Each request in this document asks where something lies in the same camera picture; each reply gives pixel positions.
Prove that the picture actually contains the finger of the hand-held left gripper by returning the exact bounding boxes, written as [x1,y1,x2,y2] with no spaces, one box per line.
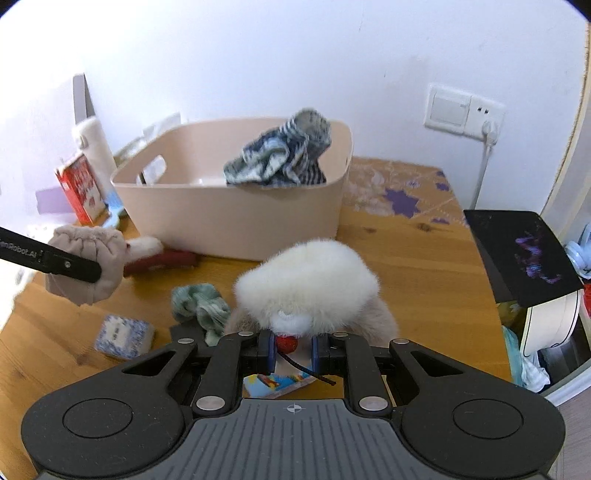
[0,225,103,284]

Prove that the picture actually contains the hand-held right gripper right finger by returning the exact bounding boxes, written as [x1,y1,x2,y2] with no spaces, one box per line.
[312,331,469,415]

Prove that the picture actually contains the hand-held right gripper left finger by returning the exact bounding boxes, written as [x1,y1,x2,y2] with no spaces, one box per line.
[120,330,279,415]

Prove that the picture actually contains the small beige fleece cloth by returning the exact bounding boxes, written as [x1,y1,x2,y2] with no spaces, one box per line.
[46,225,127,306]

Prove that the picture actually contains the white fluffy cat hat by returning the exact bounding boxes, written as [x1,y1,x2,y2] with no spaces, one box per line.
[233,239,382,340]

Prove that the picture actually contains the green checked scrunchie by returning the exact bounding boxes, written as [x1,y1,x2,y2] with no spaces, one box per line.
[172,284,232,347]

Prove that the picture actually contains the red and white plush toy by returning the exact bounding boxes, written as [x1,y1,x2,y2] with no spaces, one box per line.
[122,235,199,278]

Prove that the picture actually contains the blue white tissue packet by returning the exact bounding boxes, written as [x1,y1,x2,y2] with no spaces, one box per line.
[93,315,155,361]

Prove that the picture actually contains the beige plastic storage basket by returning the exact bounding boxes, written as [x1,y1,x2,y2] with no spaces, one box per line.
[111,119,354,261]

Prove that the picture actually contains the blue plaid scrunchie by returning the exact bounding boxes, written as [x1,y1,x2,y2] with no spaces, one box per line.
[224,108,333,188]

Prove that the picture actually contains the colourful printed card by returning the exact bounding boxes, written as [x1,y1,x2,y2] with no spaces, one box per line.
[243,371,319,398]

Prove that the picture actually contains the red carton box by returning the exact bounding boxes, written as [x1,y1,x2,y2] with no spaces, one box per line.
[54,154,105,227]

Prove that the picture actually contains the white thermos bottle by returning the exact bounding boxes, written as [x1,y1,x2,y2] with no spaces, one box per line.
[71,116,118,199]

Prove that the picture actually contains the lilac headboard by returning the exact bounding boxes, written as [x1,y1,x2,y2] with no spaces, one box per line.
[71,74,95,125]

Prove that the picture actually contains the tissue box with paper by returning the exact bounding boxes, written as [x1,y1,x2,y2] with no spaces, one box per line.
[115,113,181,160]

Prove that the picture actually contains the light blue plastic bag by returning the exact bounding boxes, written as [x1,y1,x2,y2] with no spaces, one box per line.
[502,325,550,393]

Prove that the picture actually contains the black board with purple print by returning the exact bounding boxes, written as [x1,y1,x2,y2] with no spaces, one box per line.
[463,210,583,305]

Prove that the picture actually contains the white oval container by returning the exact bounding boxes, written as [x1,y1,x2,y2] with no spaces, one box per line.
[519,291,583,365]

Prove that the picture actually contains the light blue headphones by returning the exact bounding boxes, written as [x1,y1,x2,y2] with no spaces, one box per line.
[566,226,591,278]

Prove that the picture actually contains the white wall switch socket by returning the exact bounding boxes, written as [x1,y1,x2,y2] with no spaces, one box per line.
[424,83,506,137]

